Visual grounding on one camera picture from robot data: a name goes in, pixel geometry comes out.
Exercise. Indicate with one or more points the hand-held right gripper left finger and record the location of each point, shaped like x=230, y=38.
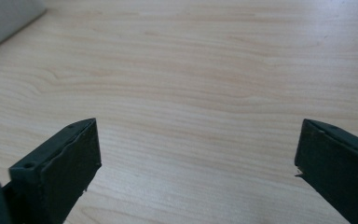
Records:
x=59, y=174

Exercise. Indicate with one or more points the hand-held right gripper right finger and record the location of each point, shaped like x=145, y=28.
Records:
x=338, y=165

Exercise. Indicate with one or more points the white box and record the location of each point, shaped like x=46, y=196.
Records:
x=3, y=18

